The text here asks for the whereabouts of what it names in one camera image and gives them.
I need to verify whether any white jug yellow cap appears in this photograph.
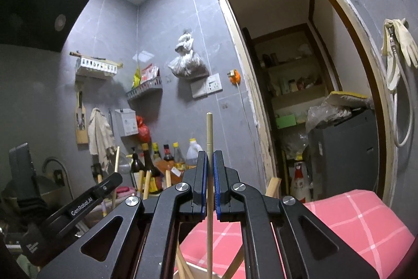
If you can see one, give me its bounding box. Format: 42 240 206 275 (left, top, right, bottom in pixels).
186 138 207 169

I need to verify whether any clear plastic bag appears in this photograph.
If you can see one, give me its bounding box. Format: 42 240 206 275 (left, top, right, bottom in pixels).
305 101 354 130

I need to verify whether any yellow foam pad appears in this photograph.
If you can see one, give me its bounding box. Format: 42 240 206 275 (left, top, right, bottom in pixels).
326 91 373 109

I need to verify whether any red plastic bag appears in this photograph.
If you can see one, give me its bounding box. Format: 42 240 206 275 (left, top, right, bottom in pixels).
135 116 152 143

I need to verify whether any grey wall basket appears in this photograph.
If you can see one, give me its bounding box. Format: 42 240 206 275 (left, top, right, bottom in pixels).
126 76 163 101

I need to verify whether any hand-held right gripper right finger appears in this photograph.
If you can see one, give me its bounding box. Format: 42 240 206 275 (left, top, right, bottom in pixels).
213 150 381 279

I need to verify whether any white wall box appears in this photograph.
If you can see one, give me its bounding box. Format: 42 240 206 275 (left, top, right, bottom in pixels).
114 108 138 138

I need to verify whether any pink checked tablecloth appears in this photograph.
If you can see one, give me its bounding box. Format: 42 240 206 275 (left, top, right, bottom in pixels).
178 189 416 279

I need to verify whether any hanging grey plastic bag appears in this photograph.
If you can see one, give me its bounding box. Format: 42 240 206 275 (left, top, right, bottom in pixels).
168 31 210 79

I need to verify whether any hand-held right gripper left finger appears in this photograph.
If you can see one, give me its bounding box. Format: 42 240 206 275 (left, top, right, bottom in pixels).
37 150 210 279

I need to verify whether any white hanging towel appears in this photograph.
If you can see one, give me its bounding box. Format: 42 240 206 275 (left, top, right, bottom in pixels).
87 108 117 169

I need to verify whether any white hose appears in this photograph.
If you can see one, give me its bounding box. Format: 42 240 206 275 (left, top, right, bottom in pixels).
387 27 413 147

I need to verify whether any black range hood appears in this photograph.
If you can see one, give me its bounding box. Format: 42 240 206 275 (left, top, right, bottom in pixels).
0 0 95 53

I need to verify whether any dark sauce bottle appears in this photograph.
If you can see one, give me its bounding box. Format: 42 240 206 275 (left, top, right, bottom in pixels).
163 144 175 164

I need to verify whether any orange plug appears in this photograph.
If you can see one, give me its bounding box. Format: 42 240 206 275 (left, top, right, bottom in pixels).
227 69 242 85

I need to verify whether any curved metal faucet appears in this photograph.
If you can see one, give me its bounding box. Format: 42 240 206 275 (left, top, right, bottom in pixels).
42 157 71 198

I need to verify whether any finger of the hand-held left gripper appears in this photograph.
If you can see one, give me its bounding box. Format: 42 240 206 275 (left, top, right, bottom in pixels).
93 172 124 203

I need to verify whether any red white packet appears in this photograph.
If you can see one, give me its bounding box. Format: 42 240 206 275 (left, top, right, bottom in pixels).
141 64 161 85

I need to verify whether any green box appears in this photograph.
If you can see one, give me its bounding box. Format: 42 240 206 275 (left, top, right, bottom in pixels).
276 114 297 129

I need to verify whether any white wall rack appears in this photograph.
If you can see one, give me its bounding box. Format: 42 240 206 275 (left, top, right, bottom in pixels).
69 51 123 79

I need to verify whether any wooden storage shelf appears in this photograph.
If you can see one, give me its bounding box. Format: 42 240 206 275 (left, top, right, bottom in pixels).
251 23 334 149

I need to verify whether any wooden knife holder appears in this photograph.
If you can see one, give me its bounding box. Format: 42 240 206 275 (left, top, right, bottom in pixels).
75 91 89 145

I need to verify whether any bunch of bamboo chopsticks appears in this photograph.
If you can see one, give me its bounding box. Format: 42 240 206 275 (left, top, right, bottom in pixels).
97 146 282 279

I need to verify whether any large dark glass bottle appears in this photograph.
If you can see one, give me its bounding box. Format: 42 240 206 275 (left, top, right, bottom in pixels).
130 153 144 192

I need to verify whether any white wall socket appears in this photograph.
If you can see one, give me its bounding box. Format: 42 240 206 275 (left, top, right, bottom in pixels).
191 73 224 99

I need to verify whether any tan bamboo chopstick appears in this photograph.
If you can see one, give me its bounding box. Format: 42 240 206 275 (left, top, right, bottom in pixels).
206 112 215 279

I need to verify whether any wooden door frame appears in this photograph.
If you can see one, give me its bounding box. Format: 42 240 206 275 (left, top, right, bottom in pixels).
212 0 398 201

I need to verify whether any dark grey cabinet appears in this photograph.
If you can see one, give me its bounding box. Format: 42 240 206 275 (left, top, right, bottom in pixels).
308 108 381 202

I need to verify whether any white red-label jug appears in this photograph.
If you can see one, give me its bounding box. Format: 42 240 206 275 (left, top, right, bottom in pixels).
290 161 311 202

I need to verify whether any thin white cable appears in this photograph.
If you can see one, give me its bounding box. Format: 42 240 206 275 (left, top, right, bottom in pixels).
238 84 259 170

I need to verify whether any clear bottle yellow cap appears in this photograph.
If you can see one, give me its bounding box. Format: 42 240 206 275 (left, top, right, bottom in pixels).
173 142 185 169

